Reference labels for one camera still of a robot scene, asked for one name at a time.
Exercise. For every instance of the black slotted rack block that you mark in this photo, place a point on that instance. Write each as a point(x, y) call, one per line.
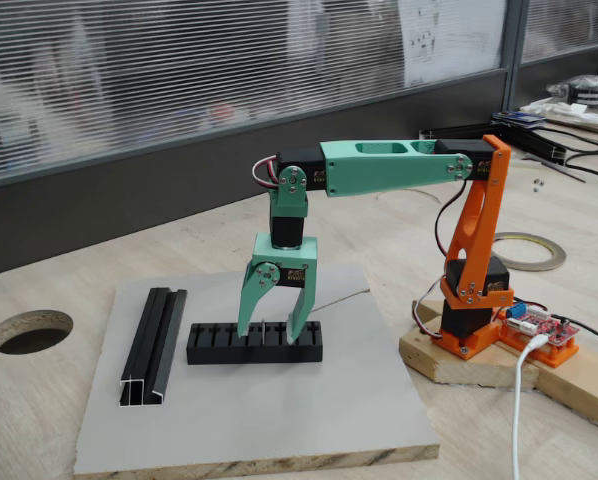
point(229, 355)

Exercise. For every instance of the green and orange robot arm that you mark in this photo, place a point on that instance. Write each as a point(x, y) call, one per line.
point(389, 165)

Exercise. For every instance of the grey laminated chipboard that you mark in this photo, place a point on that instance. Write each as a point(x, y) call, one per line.
point(254, 415)

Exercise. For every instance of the short black aluminium profile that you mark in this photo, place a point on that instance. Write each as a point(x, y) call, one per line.
point(149, 350)

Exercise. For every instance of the triangular wooden block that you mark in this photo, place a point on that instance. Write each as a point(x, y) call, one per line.
point(428, 311)

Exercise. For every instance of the wooden block with screw holes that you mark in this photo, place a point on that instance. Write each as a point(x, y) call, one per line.
point(479, 370)

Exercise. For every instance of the long black aluminium profile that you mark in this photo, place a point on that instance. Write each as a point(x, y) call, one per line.
point(534, 144)
point(454, 132)

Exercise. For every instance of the flat tape roll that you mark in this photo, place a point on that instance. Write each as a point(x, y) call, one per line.
point(529, 267)

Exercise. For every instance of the blue card stack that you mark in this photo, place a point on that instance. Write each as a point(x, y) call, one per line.
point(519, 120)

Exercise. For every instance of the red controller board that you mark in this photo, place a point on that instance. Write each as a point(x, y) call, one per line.
point(554, 330)

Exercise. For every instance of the printed paper sheet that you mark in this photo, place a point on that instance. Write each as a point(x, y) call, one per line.
point(449, 40)

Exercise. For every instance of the long wooden plank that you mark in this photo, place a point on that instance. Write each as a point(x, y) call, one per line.
point(579, 390)

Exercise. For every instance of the white plastic wrapping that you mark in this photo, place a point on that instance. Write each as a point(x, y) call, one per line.
point(574, 112)

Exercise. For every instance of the orange printed board mount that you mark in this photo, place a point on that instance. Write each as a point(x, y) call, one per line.
point(554, 356)

